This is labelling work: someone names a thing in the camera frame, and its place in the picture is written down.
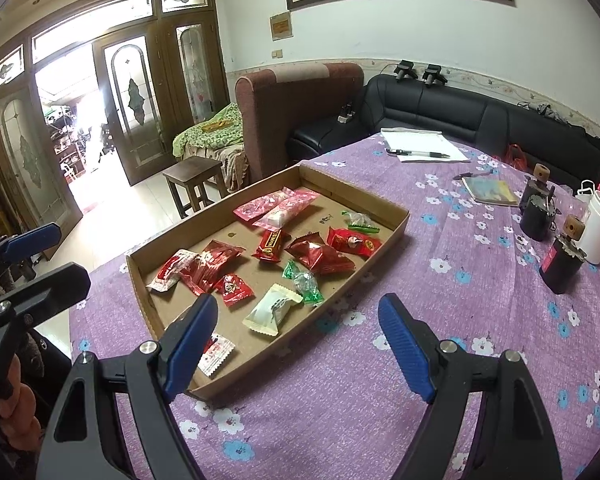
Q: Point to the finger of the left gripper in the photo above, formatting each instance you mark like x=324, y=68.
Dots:
x=19, y=247
x=50, y=294

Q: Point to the wooden glass door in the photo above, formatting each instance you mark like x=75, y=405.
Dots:
x=135, y=73

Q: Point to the white paper sheets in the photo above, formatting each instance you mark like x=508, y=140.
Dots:
x=421, y=140

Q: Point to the black jar with cork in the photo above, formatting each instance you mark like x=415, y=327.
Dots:
x=564, y=258
x=537, y=208

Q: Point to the person's left hand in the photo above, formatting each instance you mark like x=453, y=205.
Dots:
x=17, y=414

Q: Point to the small red candy packet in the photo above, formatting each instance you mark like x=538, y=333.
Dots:
x=233, y=290

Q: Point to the white cream snack packet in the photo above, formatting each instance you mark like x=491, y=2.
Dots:
x=265, y=318

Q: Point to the white red sachet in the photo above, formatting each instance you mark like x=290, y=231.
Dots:
x=169, y=274

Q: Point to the black leather sofa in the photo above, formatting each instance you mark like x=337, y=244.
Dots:
x=511, y=133

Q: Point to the black pen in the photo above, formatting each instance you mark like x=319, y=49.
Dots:
x=420, y=154

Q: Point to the small yellow green booklet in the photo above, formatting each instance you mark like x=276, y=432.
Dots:
x=490, y=191

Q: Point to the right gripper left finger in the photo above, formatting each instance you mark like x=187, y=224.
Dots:
x=156, y=372

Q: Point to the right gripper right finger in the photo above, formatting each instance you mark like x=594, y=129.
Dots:
x=442, y=374

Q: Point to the green candy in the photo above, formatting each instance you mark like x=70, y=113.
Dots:
x=358, y=222
x=304, y=283

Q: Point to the cardboard tray box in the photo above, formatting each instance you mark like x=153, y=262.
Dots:
x=218, y=222

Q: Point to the dark red foil snack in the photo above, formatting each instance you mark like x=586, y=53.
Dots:
x=206, y=268

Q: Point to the wooden stool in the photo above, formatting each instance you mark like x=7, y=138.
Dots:
x=186, y=181

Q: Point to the green floral blanket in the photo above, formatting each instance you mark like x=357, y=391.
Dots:
x=220, y=131

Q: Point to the white plastic jar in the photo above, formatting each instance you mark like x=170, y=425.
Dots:
x=589, y=241

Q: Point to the purple floral tablecloth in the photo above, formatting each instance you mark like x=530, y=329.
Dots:
x=343, y=400

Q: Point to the dark red pillow snack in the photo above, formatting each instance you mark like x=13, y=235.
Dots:
x=318, y=257

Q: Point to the long pink snack packet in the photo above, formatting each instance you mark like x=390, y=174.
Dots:
x=286, y=210

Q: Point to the white red snack packet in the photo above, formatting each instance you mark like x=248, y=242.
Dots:
x=216, y=351

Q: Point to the brown red armchair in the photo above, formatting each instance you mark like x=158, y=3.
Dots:
x=278, y=99

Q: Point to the red character snack packet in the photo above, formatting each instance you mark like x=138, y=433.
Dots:
x=353, y=243

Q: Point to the small wall plaque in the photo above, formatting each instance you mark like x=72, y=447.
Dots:
x=281, y=26

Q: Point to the red rectangular snack bar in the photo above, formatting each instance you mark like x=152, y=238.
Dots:
x=271, y=246

